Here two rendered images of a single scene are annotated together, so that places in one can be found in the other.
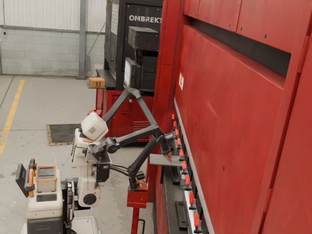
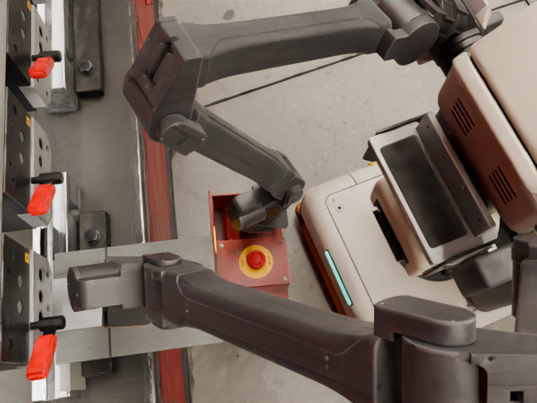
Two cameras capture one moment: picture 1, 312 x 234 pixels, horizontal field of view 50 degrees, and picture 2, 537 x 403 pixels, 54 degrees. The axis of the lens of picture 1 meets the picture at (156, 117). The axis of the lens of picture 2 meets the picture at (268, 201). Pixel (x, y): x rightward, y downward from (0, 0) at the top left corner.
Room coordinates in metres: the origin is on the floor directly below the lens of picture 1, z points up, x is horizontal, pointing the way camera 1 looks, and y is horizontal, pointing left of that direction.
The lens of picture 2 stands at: (2.69, 0.04, 1.89)
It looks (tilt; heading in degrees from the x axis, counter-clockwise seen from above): 71 degrees down; 167
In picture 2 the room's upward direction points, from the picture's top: 10 degrees clockwise
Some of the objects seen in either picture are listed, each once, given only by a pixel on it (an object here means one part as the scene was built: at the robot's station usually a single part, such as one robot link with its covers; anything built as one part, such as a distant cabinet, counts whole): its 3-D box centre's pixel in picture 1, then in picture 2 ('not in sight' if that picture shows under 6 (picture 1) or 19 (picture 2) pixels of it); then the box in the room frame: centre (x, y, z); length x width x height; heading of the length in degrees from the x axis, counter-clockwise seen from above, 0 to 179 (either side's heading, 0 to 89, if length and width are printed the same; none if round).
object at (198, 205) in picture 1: (204, 211); not in sight; (1.58, -0.32, 1.18); 0.15 x 0.09 x 0.17; 4
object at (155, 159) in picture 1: (165, 159); (137, 297); (2.55, -0.12, 1.00); 0.26 x 0.18 x 0.01; 94
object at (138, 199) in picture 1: (138, 191); (248, 244); (2.40, 0.08, 0.75); 0.20 x 0.16 x 0.18; 1
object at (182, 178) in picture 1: (182, 172); (58, 283); (2.50, -0.27, 0.92); 0.39 x 0.06 x 0.10; 4
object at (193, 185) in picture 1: (198, 191); not in sight; (1.78, -0.31, 1.18); 0.15 x 0.09 x 0.17; 4
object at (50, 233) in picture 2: not in sight; (46, 286); (2.52, -0.27, 0.99); 0.20 x 0.03 x 0.03; 4
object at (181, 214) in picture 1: (181, 214); (88, 33); (1.95, -0.24, 0.89); 0.30 x 0.05 x 0.03; 4
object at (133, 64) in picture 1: (132, 76); not in sight; (3.71, 0.32, 1.42); 0.45 x 0.12 x 0.36; 16
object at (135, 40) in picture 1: (139, 67); not in sight; (3.78, 0.25, 1.53); 0.51 x 0.25 x 0.85; 16
